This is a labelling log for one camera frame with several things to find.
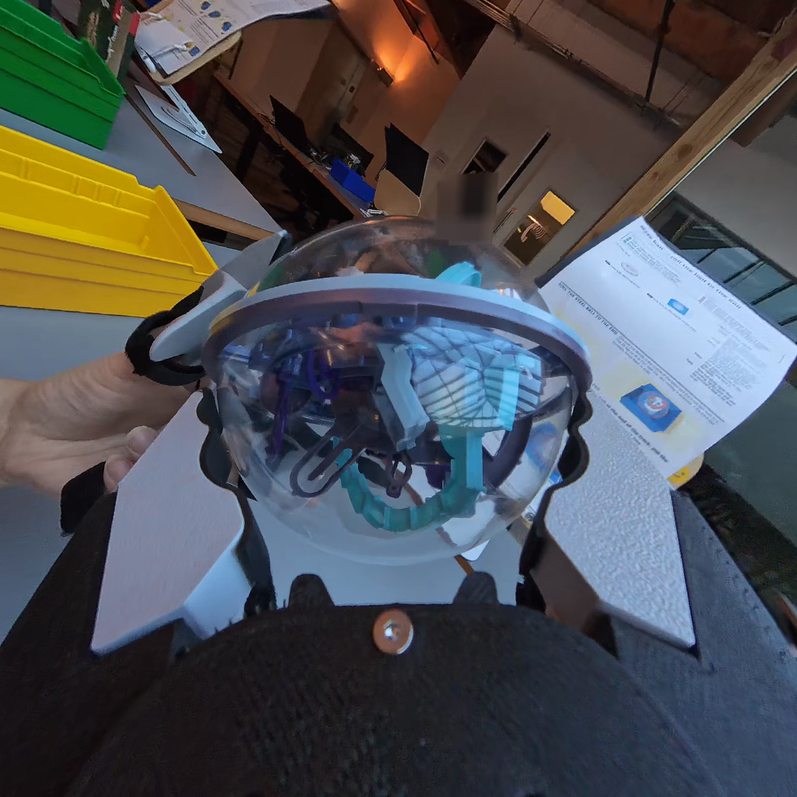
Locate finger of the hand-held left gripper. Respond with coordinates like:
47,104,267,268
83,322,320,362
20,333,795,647
148,273,251,363
220,229,295,282

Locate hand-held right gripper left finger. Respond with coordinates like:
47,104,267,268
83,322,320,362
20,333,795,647
89,391,276,656

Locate small white printed sheet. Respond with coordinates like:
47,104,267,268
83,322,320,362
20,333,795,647
134,83,223,154

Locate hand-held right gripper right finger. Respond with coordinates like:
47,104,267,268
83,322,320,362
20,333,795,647
518,391,696,650

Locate black monitor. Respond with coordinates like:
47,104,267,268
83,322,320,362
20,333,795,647
381,123,432,195
268,95,310,152

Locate stacked green plastic bins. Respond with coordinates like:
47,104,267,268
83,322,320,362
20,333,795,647
0,0,127,152

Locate clipboard with printed papers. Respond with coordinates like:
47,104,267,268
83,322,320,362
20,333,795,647
132,0,332,86

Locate clear plastic maze ball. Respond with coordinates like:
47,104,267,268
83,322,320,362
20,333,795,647
201,215,594,567

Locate stacked yellow plastic bins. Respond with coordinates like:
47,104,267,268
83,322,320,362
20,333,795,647
0,123,220,320

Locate green cardboard box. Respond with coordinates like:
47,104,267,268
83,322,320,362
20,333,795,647
76,0,142,83

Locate white printed instruction sheet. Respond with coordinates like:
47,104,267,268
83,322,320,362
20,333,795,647
537,215,797,479

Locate person's left hand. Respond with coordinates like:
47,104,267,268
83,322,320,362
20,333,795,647
0,350,199,494

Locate blue plastic bin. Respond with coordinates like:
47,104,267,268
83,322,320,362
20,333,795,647
329,157,379,204

